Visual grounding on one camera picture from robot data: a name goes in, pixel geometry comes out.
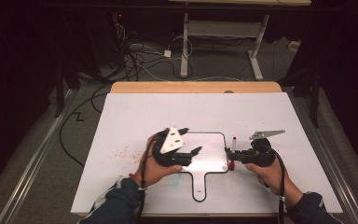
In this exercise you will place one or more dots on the white marker with red cap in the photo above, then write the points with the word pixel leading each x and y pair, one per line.
pixel 234 144

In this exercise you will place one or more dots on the dark equipment with red lights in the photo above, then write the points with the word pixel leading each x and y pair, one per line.
pixel 119 21

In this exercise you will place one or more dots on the person's right hand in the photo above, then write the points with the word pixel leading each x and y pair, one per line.
pixel 270 177

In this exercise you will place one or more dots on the white table cover sheet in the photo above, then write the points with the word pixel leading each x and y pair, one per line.
pixel 167 109

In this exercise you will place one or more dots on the aluminium floor rail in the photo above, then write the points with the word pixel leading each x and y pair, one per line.
pixel 34 158
pixel 329 155

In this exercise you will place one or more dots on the black metal stand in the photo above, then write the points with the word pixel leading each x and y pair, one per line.
pixel 315 99
pixel 59 93

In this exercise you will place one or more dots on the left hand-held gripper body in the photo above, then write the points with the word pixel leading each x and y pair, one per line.
pixel 171 141

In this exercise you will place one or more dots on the person's left hand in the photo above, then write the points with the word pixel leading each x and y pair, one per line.
pixel 155 172

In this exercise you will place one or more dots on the white power adapter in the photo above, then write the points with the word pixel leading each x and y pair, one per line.
pixel 167 53

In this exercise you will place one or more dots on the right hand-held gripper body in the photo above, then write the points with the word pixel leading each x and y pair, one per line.
pixel 259 155

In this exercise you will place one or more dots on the white desk frame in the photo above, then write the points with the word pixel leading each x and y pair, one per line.
pixel 223 28

